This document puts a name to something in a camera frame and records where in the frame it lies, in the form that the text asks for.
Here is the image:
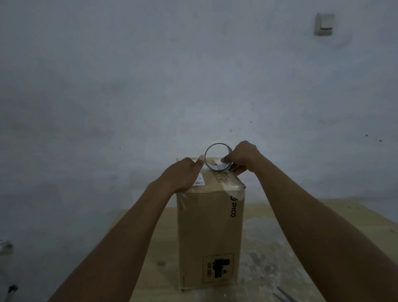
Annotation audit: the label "person's right hand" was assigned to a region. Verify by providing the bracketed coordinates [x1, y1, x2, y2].
[221, 140, 265, 175]

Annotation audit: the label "person's left hand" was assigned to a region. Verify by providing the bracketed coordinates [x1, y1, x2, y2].
[148, 155, 206, 197]

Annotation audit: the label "clear tape roll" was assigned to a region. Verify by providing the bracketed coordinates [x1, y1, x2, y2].
[204, 143, 234, 172]

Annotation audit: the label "brown cardboard box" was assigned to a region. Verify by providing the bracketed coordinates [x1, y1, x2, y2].
[175, 157, 246, 292]

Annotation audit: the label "person's right forearm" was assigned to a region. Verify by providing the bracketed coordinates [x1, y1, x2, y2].
[253, 155, 398, 302]

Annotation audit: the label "person's left forearm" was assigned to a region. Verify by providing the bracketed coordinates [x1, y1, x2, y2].
[46, 183, 176, 302]

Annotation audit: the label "black handled scissors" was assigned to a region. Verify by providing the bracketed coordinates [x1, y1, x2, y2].
[273, 285, 300, 302]

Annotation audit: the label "white wall switch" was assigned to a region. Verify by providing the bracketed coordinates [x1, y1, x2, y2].
[313, 12, 336, 37]

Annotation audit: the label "white floor cable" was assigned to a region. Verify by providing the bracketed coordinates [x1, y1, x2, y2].
[0, 253, 15, 302]

